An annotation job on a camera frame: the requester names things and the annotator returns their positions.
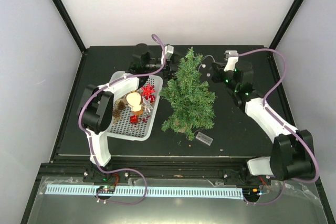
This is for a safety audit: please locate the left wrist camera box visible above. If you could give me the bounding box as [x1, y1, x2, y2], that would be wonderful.
[165, 44, 174, 61]

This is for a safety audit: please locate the clear plastic battery box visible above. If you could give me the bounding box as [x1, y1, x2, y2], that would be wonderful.
[196, 132, 213, 146]

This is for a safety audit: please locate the black frame post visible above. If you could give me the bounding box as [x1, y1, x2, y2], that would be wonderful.
[269, 0, 305, 49]
[52, 0, 87, 54]

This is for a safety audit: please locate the white plastic basket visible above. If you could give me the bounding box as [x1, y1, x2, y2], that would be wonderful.
[107, 75, 163, 141]

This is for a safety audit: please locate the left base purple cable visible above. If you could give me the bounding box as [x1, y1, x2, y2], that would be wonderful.
[90, 167, 148, 206]

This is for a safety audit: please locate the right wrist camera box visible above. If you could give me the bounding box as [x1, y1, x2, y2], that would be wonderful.
[224, 50, 239, 72]

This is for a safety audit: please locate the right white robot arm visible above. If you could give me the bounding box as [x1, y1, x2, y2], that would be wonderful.
[212, 60, 316, 184]

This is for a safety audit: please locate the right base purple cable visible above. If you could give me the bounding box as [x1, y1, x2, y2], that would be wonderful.
[243, 180, 287, 206]

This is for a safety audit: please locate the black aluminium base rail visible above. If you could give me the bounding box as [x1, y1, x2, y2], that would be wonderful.
[82, 155, 254, 183]

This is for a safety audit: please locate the red glitter star ornament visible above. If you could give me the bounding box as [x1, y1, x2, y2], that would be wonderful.
[141, 83, 156, 97]

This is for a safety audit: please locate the left black frame post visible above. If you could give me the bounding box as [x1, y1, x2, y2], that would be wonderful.
[52, 0, 87, 54]

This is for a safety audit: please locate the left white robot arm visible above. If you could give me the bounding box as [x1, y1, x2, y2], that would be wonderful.
[77, 44, 174, 182]

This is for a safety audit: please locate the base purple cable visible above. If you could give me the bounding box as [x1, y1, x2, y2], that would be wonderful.
[243, 180, 287, 206]
[90, 167, 148, 206]

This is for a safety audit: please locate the wooden tree base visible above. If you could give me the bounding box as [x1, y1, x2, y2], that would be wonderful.
[173, 120, 191, 133]

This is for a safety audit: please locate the right black frame post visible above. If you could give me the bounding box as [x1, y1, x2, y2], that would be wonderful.
[269, 0, 305, 49]

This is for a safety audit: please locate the brown pine cone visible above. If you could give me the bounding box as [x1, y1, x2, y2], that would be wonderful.
[116, 100, 127, 111]

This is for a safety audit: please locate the silver star topper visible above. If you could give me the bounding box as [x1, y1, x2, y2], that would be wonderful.
[141, 97, 153, 114]

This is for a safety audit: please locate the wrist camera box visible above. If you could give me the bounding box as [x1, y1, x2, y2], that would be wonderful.
[224, 50, 239, 72]
[165, 44, 174, 61]

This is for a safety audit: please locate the light blue slotted cable duct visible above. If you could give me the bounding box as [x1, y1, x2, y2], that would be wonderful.
[45, 185, 244, 200]

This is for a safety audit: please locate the red gift box ornament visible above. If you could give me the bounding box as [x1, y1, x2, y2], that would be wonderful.
[130, 115, 139, 124]

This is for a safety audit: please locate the small green christmas tree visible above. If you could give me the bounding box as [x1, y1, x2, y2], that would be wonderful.
[160, 48, 216, 141]

